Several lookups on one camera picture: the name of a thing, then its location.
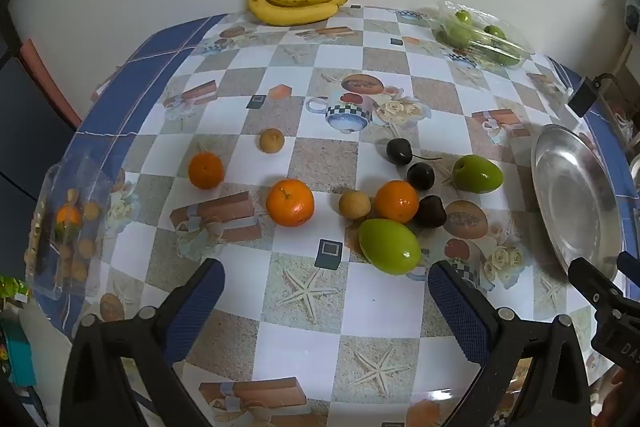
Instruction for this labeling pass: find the black adapter cable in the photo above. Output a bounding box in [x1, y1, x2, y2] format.
[592, 73, 632, 128]

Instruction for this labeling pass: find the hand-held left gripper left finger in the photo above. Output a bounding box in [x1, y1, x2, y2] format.
[60, 258, 226, 427]

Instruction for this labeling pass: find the clear box of small fruit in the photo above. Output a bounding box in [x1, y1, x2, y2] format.
[24, 154, 113, 300]

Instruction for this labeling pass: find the dark plum with stem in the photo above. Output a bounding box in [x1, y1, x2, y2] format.
[385, 138, 443, 166]

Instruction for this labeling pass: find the pile of green jujubes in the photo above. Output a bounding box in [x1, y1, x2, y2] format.
[442, 9, 523, 66]

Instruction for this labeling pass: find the stainless steel plate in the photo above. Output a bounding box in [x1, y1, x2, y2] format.
[530, 123, 632, 280]

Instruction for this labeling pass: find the cluster of bagged longans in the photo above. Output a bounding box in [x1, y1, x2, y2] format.
[27, 188, 101, 280]

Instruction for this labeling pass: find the black power adapter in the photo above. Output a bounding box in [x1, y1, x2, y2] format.
[569, 76, 598, 118]

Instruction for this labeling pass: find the printed checked tablecloth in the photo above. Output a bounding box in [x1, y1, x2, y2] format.
[47, 4, 640, 427]

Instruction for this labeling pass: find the green shiny wrapper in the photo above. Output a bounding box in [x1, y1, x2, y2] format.
[0, 277, 28, 300]

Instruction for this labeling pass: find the orange mandarin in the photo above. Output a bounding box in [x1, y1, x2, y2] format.
[374, 180, 420, 224]
[187, 152, 225, 190]
[265, 178, 316, 228]

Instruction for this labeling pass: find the teal box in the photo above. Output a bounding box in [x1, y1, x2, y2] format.
[0, 307, 38, 388]

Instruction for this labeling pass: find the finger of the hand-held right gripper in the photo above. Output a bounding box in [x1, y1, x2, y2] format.
[568, 257, 626, 309]
[616, 251, 640, 280]

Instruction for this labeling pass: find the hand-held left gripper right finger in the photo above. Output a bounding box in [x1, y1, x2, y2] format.
[428, 259, 592, 427]

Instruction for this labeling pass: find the bagged small mandarin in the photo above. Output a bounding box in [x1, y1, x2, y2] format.
[55, 205, 83, 240]

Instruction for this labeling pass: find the glossy green jujube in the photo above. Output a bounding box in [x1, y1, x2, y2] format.
[452, 154, 504, 194]
[358, 218, 422, 276]

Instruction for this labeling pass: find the clear plastic clamshell container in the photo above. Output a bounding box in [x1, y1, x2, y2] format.
[434, 0, 536, 70]

